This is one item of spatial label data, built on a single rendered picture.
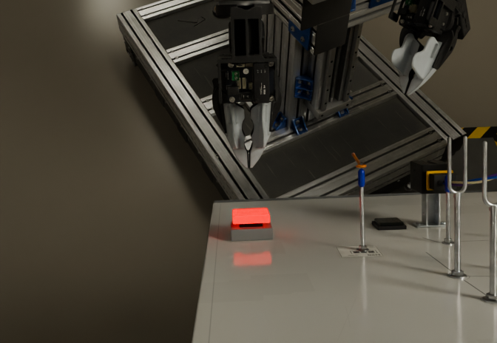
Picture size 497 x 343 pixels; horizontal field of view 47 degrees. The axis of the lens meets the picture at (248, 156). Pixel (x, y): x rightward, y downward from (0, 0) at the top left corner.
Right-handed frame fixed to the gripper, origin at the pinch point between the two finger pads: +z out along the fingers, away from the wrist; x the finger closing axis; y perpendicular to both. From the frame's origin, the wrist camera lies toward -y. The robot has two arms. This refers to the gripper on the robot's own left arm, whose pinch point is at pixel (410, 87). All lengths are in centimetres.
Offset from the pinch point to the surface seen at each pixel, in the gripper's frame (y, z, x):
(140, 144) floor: -56, 39, -140
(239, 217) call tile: 25.7, 25.0, -2.9
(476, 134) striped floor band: -149, -7, -51
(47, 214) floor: -25, 71, -138
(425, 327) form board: 37, 23, 30
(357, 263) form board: 25.2, 23.5, 15.5
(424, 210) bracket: 5.0, 16.9, 11.3
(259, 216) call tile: 24.0, 24.1, -1.2
